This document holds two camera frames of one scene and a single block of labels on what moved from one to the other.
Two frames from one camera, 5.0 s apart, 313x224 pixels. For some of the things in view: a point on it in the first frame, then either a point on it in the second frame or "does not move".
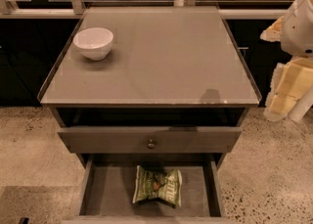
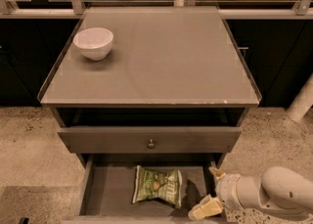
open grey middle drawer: x=107 y=190 does not move
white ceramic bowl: x=94 y=42 does not move
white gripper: x=297 y=28 -> x=226 y=188
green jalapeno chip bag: x=161 y=185 does not move
